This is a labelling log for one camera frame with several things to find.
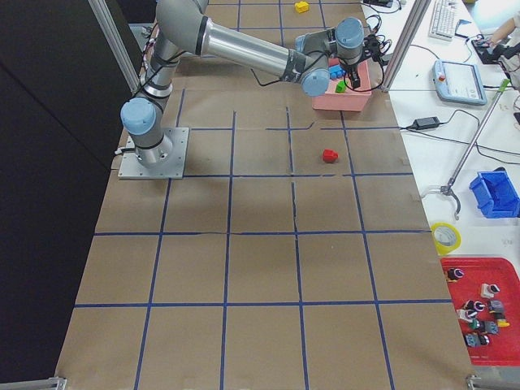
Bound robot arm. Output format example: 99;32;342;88
120;1;365;167

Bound blue toy block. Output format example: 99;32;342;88
329;65;345;80

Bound yellow tape roll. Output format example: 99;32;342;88
431;222;462;256

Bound black power adapter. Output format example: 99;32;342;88
411;116;440;130

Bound pink plastic box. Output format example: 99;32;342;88
312;58;372;112

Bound red toy block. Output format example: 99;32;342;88
322;149;339;163

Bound blue storage bin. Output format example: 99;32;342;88
469;169;519;219

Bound green handled grabber tool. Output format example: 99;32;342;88
422;79;511;220

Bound yellow toy block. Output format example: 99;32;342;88
294;1;310;14

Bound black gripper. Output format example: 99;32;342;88
340;58;363;90

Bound white keyboard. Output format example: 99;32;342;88
428;0;457;41

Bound aluminium frame post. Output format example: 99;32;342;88
381;0;431;93

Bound teach pendant tablet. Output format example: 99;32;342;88
432;59;488;106

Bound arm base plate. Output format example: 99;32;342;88
118;127;189;180

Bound red parts tray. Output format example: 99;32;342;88
441;257;519;366

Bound green toy block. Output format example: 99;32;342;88
335;80;347;93

